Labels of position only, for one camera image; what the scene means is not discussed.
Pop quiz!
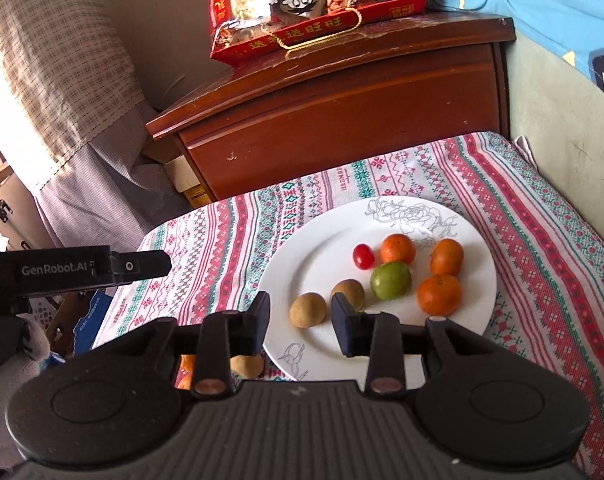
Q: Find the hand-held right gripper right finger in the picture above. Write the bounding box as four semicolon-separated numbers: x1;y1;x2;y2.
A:
331;292;483;395

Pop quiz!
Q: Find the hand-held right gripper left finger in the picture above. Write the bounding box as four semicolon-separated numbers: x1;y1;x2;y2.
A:
144;291;273;396

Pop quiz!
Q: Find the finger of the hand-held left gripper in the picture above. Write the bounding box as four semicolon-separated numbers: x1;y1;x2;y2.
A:
110;249;173;287

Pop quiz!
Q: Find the green mandarin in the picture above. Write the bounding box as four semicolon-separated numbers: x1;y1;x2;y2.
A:
370;261;413;302

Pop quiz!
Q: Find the white plate with line drawing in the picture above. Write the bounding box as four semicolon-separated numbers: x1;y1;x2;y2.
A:
258;197;498;381

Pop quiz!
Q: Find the red cherry tomato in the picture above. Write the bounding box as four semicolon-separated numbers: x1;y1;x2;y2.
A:
352;243;376;270

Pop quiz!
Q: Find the orange mandarin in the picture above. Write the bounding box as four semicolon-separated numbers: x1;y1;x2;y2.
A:
429;238;465;277
177;355;199;391
416;274;463;318
380;234;417;266

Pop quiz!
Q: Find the person's left hand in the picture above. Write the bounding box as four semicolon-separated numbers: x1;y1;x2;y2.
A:
0;320;52;467

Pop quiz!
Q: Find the blue white carton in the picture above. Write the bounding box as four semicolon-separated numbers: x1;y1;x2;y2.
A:
73;287;116;357

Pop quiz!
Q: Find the checked fabric cover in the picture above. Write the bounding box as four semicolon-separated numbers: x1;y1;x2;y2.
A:
0;0;191;252

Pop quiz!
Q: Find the patterned red green tablecloth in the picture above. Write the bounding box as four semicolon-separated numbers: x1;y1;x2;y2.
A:
89;132;604;476

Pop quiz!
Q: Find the brown wooden nightstand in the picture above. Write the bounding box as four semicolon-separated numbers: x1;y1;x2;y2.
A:
145;16;518;204

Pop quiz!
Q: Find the pale green sofa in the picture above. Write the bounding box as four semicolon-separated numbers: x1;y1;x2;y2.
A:
502;35;604;263

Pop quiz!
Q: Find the red snack gift box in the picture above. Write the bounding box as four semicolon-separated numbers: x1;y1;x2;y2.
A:
208;0;427;66

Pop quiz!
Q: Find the blue printed pillow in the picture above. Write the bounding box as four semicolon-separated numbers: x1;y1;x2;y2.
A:
426;0;604;111

